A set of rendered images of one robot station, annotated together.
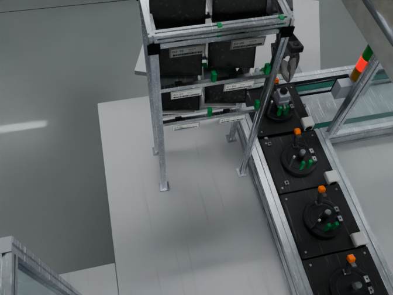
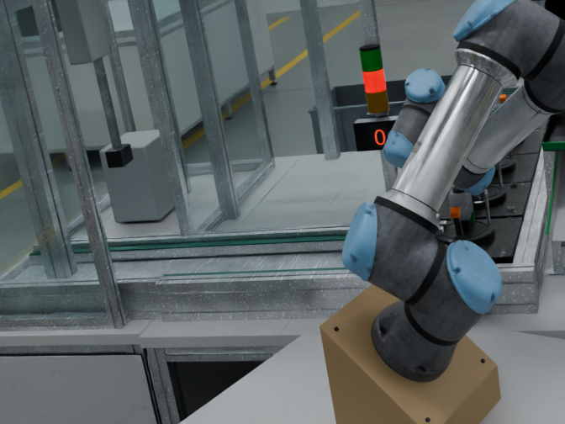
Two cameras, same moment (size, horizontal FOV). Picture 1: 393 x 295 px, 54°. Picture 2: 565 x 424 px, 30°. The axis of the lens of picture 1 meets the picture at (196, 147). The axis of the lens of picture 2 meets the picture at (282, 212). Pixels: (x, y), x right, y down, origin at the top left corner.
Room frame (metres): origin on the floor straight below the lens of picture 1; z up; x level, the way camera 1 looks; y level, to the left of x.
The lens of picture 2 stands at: (3.06, 0.70, 1.87)
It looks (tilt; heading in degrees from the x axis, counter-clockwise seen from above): 18 degrees down; 217
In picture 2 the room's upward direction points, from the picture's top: 10 degrees counter-clockwise
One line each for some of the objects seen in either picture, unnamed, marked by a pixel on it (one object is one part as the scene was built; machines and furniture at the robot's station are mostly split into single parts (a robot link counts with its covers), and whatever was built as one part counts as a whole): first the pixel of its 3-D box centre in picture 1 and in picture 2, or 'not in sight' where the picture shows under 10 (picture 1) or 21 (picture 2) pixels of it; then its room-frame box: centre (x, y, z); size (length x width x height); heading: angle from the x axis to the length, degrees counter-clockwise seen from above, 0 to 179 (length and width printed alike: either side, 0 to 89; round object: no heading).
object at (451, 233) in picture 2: (277, 107); (464, 234); (1.00, -0.33, 0.98); 0.14 x 0.14 x 0.02
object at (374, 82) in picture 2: (366, 62); (374, 80); (0.94, -0.54, 1.34); 0.05 x 0.05 x 0.05
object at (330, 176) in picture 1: (300, 155); (477, 184); (0.75, -0.40, 1.01); 0.24 x 0.24 x 0.13; 16
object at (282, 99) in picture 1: (282, 97); (461, 199); (0.99, -0.33, 1.06); 0.08 x 0.04 x 0.07; 16
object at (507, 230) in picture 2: (276, 110); (465, 241); (1.00, -0.33, 0.96); 0.24 x 0.24 x 0.02; 16
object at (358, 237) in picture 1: (325, 215); (488, 155); (0.51, -0.47, 1.01); 0.24 x 0.24 x 0.13; 16
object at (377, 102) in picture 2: (359, 72); (377, 100); (0.94, -0.54, 1.29); 0.05 x 0.05 x 0.05
